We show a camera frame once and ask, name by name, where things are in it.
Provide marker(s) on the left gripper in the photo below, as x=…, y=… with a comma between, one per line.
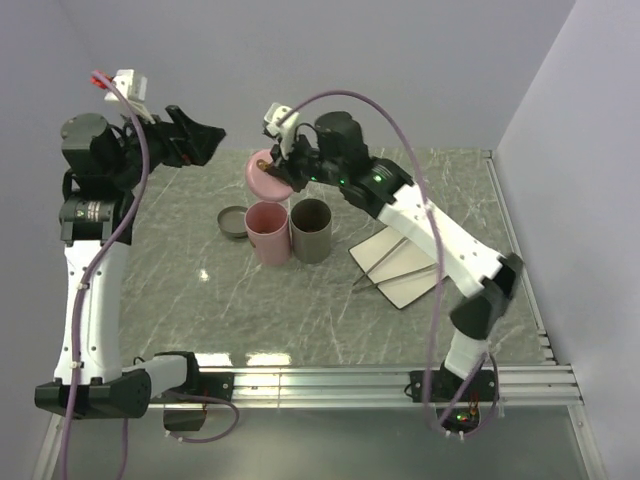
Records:
x=198, y=142

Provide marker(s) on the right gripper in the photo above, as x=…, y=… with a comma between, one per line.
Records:
x=287, y=163

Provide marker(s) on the pink lid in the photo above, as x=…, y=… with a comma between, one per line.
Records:
x=260, y=183

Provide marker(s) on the pink cylinder container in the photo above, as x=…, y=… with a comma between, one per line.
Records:
x=267, y=226

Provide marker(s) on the grey lid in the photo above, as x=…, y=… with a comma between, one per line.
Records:
x=231, y=222

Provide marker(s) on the metal tongs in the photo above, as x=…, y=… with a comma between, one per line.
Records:
x=387, y=258

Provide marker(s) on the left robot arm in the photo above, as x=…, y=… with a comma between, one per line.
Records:
x=106, y=164

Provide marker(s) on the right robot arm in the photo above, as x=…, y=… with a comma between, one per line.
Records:
x=378, y=186

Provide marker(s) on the grey cylinder container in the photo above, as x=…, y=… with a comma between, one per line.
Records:
x=310, y=225

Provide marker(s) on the white square plate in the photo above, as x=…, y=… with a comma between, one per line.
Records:
x=404, y=293

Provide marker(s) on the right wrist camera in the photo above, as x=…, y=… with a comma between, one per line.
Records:
x=280, y=123

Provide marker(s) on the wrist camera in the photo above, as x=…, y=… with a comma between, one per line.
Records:
x=280, y=123
x=133, y=85

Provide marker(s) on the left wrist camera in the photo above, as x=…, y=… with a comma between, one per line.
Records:
x=133, y=85

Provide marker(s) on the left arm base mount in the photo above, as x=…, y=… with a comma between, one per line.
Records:
x=185, y=409

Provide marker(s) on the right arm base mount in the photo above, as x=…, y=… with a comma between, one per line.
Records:
x=466, y=416

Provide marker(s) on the aluminium rail frame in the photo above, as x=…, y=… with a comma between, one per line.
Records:
x=320, y=370

